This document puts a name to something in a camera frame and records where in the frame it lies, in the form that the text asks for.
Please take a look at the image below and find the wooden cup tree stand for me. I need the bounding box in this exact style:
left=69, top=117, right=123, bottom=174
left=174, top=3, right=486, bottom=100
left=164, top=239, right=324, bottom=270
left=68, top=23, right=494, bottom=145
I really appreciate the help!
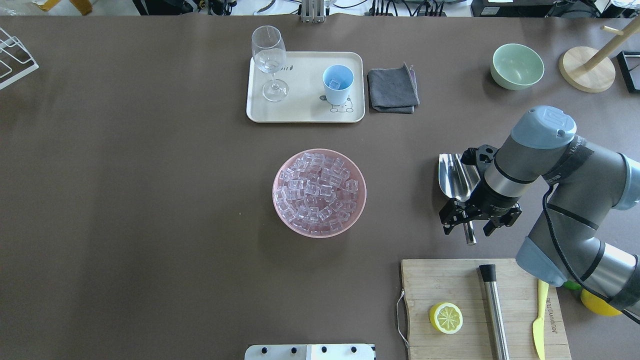
left=558, top=16, right=640, bottom=93

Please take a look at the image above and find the light blue cup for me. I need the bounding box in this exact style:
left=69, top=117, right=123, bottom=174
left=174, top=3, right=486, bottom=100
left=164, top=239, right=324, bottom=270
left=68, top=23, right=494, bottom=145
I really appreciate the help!
left=322, top=64, right=355, bottom=106

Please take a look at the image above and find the white cup rack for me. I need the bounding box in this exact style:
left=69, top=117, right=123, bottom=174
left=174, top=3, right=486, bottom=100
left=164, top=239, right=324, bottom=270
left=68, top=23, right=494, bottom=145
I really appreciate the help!
left=0, top=28, right=39, bottom=89

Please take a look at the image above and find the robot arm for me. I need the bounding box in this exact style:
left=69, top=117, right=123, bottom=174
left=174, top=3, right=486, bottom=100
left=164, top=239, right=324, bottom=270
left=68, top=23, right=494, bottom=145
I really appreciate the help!
left=439, top=105, right=639, bottom=322

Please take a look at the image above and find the black glass rack tray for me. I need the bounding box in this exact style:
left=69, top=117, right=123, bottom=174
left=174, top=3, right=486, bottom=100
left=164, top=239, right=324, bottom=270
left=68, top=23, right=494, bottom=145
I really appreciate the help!
left=616, top=50, right=640, bottom=94

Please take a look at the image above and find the grey folded cloth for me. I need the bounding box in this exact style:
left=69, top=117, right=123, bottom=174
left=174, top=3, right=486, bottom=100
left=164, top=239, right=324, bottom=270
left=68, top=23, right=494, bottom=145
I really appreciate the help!
left=366, top=63, right=421, bottom=114

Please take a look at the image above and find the mint green bowl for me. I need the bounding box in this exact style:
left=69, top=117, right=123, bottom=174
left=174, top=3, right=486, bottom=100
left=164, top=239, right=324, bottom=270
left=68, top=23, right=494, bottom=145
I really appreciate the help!
left=490, top=43, right=546, bottom=91

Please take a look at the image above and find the whole lemon near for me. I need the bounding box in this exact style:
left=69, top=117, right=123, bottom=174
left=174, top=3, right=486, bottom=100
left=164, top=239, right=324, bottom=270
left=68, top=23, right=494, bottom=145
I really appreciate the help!
left=580, top=288, right=623, bottom=317

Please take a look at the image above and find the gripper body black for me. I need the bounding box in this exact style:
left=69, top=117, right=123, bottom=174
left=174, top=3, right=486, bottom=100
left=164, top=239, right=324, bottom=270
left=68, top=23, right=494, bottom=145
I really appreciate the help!
left=439, top=145, right=522, bottom=227

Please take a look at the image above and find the yellow plastic knife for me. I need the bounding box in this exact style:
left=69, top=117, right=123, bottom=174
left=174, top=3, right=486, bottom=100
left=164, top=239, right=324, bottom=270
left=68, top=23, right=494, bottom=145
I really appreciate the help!
left=531, top=279, right=549, bottom=360

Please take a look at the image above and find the metal ice scoop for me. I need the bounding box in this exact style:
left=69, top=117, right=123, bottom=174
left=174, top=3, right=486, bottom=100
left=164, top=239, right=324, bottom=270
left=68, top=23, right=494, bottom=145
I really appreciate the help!
left=438, top=153, right=482, bottom=246

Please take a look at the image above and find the pink bowl with ice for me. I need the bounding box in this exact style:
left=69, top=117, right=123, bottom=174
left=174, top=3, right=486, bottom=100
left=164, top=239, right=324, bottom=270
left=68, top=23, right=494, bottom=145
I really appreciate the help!
left=272, top=148, right=367, bottom=239

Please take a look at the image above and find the clear wine glass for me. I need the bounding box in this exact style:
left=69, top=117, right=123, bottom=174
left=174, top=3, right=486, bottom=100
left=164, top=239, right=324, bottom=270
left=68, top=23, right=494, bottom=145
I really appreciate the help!
left=251, top=25, right=290, bottom=102

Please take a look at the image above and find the half lemon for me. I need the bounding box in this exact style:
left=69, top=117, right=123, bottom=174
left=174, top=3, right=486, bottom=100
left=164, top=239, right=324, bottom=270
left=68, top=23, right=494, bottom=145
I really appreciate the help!
left=429, top=301, right=464, bottom=335

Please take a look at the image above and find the cream plastic tray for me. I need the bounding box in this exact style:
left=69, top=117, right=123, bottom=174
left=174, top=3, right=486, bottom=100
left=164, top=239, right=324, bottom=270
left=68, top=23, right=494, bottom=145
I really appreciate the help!
left=246, top=51, right=366, bottom=123

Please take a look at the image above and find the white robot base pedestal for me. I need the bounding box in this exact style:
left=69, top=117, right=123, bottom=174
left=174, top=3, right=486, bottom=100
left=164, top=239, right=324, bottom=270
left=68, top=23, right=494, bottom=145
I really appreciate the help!
left=244, top=343, right=377, bottom=360

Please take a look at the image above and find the green lime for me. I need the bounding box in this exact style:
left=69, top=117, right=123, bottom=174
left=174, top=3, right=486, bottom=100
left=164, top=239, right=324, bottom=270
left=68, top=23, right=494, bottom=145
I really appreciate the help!
left=562, top=280, right=583, bottom=291

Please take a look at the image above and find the wooden cutting board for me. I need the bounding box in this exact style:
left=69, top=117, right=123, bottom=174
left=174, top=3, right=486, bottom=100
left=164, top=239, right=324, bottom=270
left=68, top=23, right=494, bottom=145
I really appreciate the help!
left=396, top=258, right=572, bottom=360

